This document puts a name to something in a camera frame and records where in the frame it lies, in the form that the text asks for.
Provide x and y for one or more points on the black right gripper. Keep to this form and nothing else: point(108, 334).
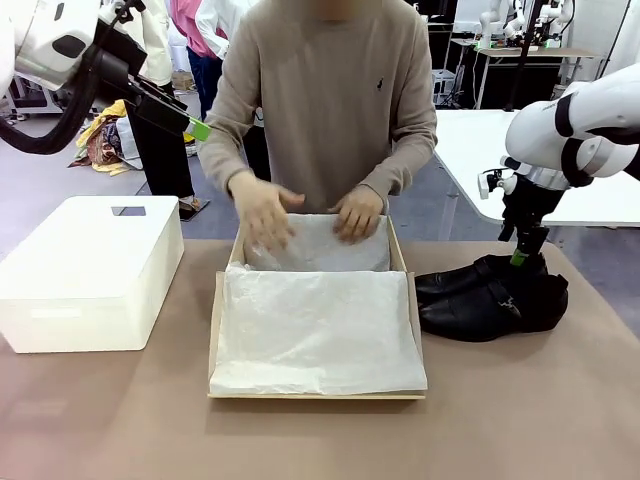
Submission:
point(530, 205)

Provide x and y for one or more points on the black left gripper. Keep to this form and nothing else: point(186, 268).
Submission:
point(117, 60)

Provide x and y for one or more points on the white tissue paper sheet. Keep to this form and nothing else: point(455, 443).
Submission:
point(320, 250)
point(315, 330)

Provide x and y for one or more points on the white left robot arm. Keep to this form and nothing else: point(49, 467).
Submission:
point(40, 30)

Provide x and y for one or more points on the person right forearm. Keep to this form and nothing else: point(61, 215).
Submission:
point(225, 150)

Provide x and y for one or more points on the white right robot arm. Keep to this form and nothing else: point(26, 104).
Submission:
point(590, 120)

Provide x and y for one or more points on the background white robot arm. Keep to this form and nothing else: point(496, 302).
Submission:
point(495, 22)
point(557, 22)

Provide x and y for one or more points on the person left forearm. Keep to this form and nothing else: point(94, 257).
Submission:
point(405, 155)

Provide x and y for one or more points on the small brown cardboard box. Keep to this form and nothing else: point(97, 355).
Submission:
point(182, 81)

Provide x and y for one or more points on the cardboard shoe box base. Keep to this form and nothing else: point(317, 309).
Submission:
point(400, 245)

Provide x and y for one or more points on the white plastic storage box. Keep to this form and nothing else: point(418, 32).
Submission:
point(85, 270)

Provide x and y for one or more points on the person right hand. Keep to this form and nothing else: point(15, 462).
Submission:
point(262, 212)

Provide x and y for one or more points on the person left hand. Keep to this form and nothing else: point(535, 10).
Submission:
point(357, 220)

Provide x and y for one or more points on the bystander in black trousers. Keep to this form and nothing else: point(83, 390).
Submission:
point(167, 165)

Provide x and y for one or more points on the pile of colourful clothes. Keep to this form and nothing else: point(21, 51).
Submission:
point(102, 142)

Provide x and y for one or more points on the figure in pink top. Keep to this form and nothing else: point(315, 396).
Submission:
point(197, 35)

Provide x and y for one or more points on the figure in white shirt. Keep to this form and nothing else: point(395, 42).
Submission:
point(220, 25)

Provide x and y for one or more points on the white side table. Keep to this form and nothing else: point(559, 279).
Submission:
point(475, 150)

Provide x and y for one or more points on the white equipment cart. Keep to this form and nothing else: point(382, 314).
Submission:
point(35, 97)

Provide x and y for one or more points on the person in beige sweater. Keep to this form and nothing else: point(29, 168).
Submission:
point(320, 100)

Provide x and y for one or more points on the black tripod pole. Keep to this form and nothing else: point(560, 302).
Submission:
point(525, 55)

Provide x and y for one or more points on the background workbench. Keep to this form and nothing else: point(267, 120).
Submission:
point(537, 55)

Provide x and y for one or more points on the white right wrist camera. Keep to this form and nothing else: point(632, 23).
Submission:
point(485, 185)

